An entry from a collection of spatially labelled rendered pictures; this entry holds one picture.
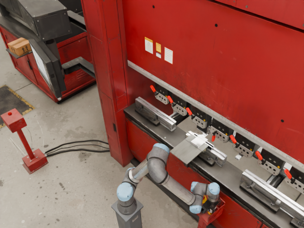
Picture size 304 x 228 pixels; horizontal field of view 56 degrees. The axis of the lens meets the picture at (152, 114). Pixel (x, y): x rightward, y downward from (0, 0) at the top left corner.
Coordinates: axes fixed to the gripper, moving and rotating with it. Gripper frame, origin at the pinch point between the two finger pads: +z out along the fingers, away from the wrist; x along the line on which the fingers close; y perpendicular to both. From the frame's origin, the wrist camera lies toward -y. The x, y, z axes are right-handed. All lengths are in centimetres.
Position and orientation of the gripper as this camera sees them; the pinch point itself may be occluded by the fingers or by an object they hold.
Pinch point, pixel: (209, 211)
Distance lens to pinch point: 232.9
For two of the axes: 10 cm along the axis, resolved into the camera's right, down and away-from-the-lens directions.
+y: 8.0, -4.8, 3.6
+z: 0.9, 6.9, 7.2
